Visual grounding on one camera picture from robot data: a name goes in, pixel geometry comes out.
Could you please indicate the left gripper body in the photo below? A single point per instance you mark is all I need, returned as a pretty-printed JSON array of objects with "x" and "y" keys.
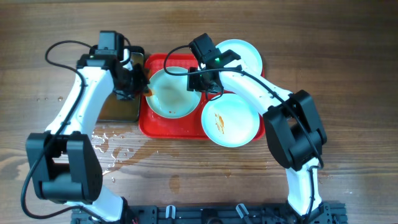
[{"x": 134, "y": 79}]

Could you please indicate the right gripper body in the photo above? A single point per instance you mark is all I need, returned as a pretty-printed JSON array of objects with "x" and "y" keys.
[{"x": 198, "y": 81}]

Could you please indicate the orange green sponge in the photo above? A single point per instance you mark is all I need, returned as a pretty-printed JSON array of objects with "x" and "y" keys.
[{"x": 147, "y": 90}]

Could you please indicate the white plate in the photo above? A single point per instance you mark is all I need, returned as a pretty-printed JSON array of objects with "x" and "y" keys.
[
  {"x": 248, "y": 53},
  {"x": 169, "y": 97},
  {"x": 230, "y": 121}
]

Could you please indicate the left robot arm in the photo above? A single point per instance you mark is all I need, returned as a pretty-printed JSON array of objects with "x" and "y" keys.
[{"x": 64, "y": 168}]

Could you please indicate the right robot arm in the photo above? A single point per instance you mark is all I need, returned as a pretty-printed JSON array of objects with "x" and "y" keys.
[{"x": 294, "y": 131}]

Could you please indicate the black water tray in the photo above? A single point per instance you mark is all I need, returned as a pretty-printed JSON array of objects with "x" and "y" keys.
[{"x": 124, "y": 111}]

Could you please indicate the red plastic tray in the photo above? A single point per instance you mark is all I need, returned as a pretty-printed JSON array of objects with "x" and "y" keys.
[{"x": 187, "y": 127}]

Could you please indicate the white plate top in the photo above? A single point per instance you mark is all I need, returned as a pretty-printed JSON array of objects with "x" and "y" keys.
[{"x": 248, "y": 53}]

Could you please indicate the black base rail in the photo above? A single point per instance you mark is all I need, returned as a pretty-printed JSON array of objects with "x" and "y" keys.
[{"x": 262, "y": 214}]

